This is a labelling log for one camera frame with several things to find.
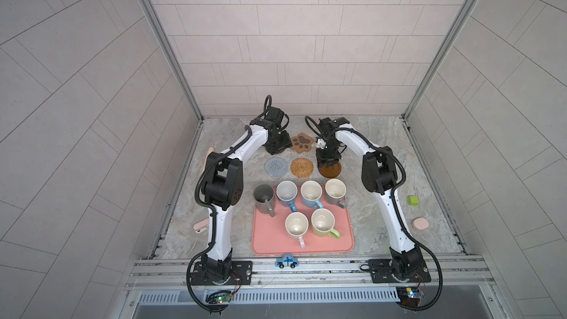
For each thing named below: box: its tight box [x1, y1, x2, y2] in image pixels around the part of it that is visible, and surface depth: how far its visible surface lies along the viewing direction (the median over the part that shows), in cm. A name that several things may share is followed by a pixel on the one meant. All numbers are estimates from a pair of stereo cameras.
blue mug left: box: [275, 180, 299, 213], surface depth 83 cm
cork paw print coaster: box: [290, 132, 314, 153], surface depth 107 cm
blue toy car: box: [275, 253, 300, 269], surface depth 74 cm
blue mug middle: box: [300, 180, 324, 210], surface depth 84 cm
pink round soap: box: [411, 217, 430, 231], surface depth 82 cm
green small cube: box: [407, 195, 421, 207], surface depth 88 cm
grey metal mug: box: [253, 183, 276, 218], surface depth 81 cm
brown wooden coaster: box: [318, 162, 342, 179], surface depth 98 cm
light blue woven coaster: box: [264, 157, 288, 178], surface depth 98 cm
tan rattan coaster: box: [290, 158, 314, 178], surface depth 99 cm
